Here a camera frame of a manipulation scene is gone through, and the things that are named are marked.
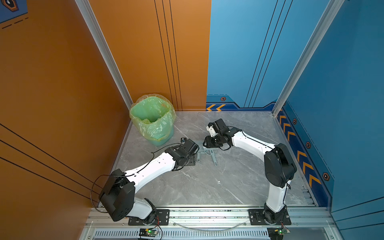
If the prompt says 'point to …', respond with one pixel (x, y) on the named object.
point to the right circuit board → (277, 233)
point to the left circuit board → (148, 232)
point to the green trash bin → (152, 141)
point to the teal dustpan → (201, 150)
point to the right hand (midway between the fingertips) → (204, 144)
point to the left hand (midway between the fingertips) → (189, 158)
